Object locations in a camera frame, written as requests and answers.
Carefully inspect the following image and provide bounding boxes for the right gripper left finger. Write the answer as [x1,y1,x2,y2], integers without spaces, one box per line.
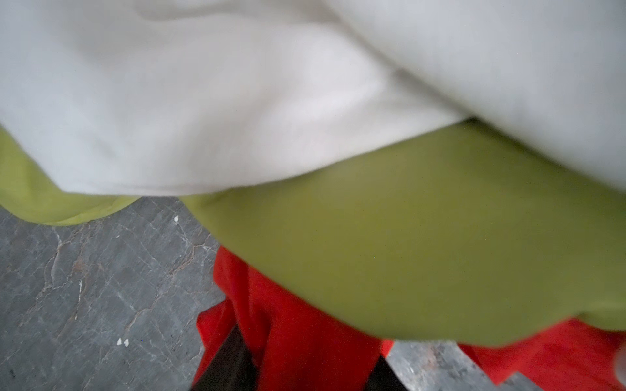
[192,326,257,391]

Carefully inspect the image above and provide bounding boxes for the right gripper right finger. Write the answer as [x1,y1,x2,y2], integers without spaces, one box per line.
[364,355,408,391]

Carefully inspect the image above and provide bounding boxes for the red cloth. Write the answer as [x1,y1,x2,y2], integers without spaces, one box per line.
[192,249,625,390]

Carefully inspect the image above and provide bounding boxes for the green cloth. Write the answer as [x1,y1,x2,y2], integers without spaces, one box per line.
[0,119,626,348]

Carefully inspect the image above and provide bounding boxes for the white cloth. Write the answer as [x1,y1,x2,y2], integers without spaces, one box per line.
[1,1,625,196]

